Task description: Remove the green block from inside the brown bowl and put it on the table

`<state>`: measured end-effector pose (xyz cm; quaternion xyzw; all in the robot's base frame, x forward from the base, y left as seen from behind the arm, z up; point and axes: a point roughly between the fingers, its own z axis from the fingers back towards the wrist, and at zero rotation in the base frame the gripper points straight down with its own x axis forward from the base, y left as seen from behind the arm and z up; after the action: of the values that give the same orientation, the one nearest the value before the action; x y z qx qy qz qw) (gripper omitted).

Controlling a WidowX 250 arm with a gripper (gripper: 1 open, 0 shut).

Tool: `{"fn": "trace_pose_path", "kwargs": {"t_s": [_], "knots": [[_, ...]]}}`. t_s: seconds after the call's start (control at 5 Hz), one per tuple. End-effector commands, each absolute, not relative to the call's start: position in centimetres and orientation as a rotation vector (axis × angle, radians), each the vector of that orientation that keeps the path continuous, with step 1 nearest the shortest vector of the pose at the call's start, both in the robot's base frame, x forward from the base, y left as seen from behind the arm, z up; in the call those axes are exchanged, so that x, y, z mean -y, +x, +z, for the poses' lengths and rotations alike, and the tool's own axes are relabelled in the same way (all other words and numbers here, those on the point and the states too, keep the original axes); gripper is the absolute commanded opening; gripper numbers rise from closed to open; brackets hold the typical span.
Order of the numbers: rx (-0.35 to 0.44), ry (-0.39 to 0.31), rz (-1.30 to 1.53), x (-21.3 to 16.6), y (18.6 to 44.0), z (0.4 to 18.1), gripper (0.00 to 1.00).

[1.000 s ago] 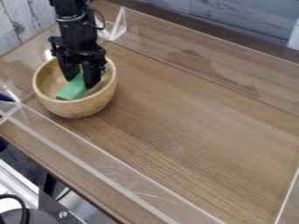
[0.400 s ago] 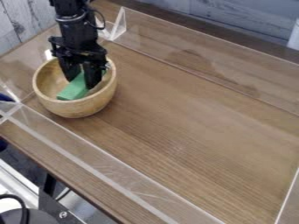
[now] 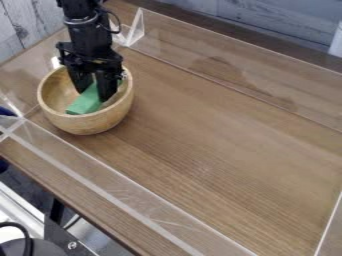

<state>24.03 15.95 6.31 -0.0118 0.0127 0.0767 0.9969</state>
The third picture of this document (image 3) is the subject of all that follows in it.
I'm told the black table leg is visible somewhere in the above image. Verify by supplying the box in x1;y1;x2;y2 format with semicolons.
50;199;66;225

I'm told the blue object at left edge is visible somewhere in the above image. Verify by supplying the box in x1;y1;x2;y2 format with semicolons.
0;106;18;117

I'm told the clear acrylic wall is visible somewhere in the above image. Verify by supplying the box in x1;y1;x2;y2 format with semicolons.
0;97;257;256
133;8;342;131

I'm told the clear acrylic back wall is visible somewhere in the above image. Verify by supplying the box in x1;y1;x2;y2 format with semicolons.
133;8;342;131

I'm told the black cable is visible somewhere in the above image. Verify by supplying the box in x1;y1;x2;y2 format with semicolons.
0;221;36;256

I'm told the brown wooden bowl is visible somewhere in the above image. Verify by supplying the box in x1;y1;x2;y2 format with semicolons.
38;67;135;135

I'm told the clear acrylic front wall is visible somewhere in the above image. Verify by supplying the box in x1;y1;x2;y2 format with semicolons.
0;97;257;256

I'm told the clear acrylic corner bracket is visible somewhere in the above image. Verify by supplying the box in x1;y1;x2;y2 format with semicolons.
110;8;145;47

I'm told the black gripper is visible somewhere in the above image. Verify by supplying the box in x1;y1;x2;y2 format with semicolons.
56;13;123;102

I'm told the green rectangular block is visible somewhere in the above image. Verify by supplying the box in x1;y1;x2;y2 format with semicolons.
66;83;119;115

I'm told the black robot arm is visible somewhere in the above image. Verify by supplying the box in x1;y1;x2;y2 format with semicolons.
56;0;123;102

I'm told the white object at right edge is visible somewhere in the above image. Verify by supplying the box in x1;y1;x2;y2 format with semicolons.
329;20;342;58

